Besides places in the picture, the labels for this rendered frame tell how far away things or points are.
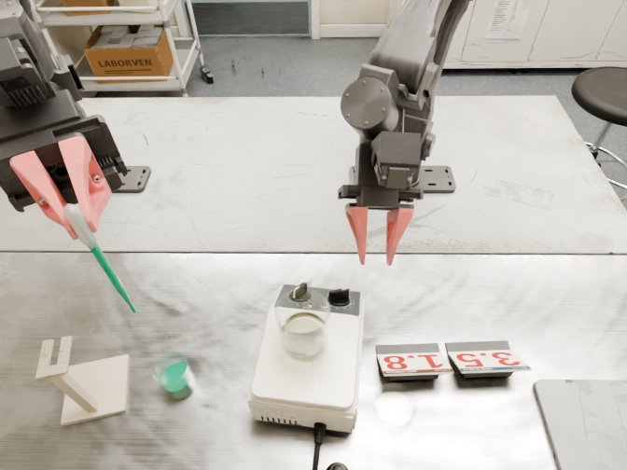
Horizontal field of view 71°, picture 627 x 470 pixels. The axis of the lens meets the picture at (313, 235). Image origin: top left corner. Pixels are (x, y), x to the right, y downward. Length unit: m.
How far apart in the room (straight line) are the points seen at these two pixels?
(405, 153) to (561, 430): 0.40
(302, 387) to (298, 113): 0.69
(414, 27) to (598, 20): 2.67
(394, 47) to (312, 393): 0.43
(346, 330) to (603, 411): 0.34
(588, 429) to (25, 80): 0.70
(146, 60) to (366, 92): 2.25
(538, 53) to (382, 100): 2.73
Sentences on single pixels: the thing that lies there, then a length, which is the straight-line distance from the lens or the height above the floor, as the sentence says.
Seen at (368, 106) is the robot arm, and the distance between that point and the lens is 0.50.
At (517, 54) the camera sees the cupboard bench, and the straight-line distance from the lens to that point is 3.16.
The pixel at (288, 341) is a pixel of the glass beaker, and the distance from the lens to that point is 0.50.
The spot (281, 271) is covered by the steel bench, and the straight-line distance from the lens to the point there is 0.72.
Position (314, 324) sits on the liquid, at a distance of 0.54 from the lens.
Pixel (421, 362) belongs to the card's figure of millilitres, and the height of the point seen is 0.92.
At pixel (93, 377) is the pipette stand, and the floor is 0.91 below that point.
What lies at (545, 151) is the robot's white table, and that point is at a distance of 1.04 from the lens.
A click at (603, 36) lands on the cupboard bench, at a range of 3.32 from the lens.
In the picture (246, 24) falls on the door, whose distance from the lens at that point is 3.51.
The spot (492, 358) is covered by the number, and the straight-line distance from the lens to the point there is 0.66.
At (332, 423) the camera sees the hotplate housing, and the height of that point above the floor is 0.94.
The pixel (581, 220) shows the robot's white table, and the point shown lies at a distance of 0.92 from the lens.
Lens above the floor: 1.48
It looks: 49 degrees down
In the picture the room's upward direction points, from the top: 2 degrees counter-clockwise
